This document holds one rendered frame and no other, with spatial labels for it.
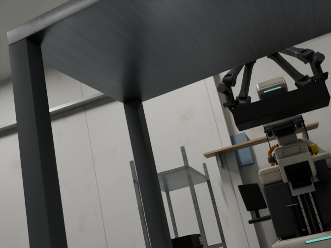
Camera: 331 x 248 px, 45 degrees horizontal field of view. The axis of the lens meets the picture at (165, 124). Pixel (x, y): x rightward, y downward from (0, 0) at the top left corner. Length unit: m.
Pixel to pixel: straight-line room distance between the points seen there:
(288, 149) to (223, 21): 2.12
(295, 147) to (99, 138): 5.09
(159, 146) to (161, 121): 0.44
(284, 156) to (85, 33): 2.27
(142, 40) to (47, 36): 0.18
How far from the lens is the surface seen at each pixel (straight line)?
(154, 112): 7.16
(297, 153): 2.86
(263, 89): 2.90
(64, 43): 0.77
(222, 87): 2.58
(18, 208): 8.12
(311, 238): 2.76
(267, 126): 2.79
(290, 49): 2.78
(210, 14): 0.78
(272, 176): 3.10
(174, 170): 3.01
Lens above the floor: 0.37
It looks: 17 degrees up
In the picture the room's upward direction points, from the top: 13 degrees counter-clockwise
